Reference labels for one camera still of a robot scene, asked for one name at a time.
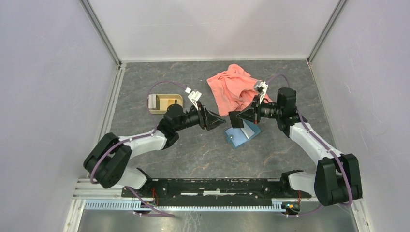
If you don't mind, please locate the grey card stack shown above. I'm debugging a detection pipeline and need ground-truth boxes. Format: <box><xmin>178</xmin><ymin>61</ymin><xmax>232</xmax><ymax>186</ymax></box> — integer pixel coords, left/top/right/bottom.
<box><xmin>147</xmin><ymin>94</ymin><xmax>160</xmax><ymax>110</ymax></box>

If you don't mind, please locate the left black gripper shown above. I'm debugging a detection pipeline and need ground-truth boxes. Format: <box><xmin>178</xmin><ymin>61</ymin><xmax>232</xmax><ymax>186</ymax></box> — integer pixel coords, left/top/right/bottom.
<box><xmin>175</xmin><ymin>101</ymin><xmax>226</xmax><ymax>131</ymax></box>

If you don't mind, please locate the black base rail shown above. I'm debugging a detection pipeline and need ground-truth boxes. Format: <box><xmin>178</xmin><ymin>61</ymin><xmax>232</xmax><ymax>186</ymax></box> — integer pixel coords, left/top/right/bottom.
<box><xmin>136</xmin><ymin>178</ymin><xmax>312</xmax><ymax>207</ymax></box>

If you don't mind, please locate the pink crumpled cloth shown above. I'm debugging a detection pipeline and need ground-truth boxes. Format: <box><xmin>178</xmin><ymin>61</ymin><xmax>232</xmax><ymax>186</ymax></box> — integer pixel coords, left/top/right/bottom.
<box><xmin>206</xmin><ymin>64</ymin><xmax>259</xmax><ymax>116</ymax></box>

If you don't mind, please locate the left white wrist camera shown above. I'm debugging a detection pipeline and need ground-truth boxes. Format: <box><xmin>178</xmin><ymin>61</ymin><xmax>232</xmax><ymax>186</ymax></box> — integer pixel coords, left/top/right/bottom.
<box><xmin>185</xmin><ymin>87</ymin><xmax>202</xmax><ymax>104</ymax></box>

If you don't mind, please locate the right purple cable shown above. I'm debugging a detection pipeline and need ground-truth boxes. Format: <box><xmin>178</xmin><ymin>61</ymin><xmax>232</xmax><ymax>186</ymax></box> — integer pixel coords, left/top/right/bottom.
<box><xmin>265</xmin><ymin>73</ymin><xmax>353</xmax><ymax>218</ymax></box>

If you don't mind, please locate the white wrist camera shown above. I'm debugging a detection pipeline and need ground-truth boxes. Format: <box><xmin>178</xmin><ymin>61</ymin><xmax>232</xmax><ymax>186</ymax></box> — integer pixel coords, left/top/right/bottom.
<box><xmin>253</xmin><ymin>80</ymin><xmax>269</xmax><ymax>96</ymax></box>
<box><xmin>185</xmin><ymin>87</ymin><xmax>202</xmax><ymax>104</ymax></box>

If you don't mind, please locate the purple cable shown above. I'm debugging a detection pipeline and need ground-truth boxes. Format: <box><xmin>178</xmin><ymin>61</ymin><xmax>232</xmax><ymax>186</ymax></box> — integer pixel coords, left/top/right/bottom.
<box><xmin>90</xmin><ymin>80</ymin><xmax>193</xmax><ymax>218</ymax></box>
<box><xmin>265</xmin><ymin>73</ymin><xmax>353</xmax><ymax>218</ymax></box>

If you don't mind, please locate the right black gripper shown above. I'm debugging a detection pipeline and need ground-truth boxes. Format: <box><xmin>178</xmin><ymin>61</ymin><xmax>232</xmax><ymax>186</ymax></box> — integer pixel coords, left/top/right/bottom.
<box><xmin>236</xmin><ymin>94</ymin><xmax>282</xmax><ymax>125</ymax></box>

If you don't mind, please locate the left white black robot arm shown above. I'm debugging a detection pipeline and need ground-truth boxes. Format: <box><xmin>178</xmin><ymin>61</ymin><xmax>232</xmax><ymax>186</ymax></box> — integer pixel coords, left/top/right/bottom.
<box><xmin>83</xmin><ymin>102</ymin><xmax>226</xmax><ymax>197</ymax></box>

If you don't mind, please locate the blue card holder wallet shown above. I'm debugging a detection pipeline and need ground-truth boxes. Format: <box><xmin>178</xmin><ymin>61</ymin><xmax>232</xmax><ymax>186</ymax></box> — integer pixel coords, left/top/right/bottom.
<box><xmin>224</xmin><ymin>120</ymin><xmax>261</xmax><ymax>149</ymax></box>

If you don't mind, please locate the beige oval tray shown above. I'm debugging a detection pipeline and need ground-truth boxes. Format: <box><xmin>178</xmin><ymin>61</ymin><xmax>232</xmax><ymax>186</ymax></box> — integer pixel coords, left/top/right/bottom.
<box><xmin>149</xmin><ymin>94</ymin><xmax>183</xmax><ymax>115</ymax></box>

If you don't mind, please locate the white slotted cable duct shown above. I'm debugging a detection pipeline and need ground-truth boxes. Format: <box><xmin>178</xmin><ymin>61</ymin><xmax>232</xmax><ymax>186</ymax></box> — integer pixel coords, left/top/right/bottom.
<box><xmin>84</xmin><ymin>199</ymin><xmax>299</xmax><ymax>213</ymax></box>

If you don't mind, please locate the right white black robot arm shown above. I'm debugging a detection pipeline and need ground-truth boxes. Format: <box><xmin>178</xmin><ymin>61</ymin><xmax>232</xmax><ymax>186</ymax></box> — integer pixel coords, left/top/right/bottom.
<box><xmin>235</xmin><ymin>87</ymin><xmax>363</xmax><ymax>206</ymax></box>

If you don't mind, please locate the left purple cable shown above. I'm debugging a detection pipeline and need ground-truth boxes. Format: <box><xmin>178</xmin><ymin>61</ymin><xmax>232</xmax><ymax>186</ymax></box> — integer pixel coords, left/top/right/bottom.
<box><xmin>90</xmin><ymin>80</ymin><xmax>193</xmax><ymax>218</ymax></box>

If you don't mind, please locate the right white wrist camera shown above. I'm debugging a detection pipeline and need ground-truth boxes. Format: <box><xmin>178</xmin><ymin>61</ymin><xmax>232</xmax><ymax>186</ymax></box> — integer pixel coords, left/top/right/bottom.
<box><xmin>253</xmin><ymin>80</ymin><xmax>269</xmax><ymax>96</ymax></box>

